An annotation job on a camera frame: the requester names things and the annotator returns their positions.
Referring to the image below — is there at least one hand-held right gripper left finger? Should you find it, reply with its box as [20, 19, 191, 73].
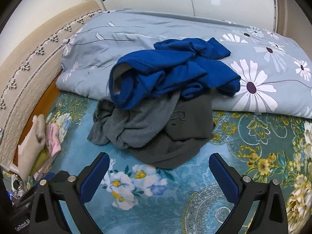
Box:
[29, 152, 110, 234]

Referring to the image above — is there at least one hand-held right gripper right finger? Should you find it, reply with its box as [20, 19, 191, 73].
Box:
[209, 153, 289, 234]

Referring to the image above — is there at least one blue sweater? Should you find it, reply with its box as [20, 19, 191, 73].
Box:
[109, 38, 242, 110]

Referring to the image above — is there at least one teal floral blanket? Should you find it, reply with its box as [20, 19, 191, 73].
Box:
[15, 93, 312, 234]

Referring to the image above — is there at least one folded yellow-green garment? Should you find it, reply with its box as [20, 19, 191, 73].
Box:
[29, 149, 51, 176]

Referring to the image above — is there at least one folded pink garment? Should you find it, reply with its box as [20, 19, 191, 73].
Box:
[33, 123, 61, 179]

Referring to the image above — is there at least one folded beige garment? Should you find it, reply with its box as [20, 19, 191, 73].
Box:
[17, 114, 47, 178]

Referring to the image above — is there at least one grey sweatshirt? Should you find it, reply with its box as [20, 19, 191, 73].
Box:
[87, 88, 215, 170]

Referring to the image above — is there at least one blue-grey daisy print quilt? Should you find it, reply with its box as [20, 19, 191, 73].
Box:
[56, 10, 312, 120]

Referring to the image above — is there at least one beige embroidered headboard cover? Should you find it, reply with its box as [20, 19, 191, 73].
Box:
[0, 0, 103, 166]

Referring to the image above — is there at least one wooden bed frame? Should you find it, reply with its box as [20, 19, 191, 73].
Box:
[12, 77, 64, 166]

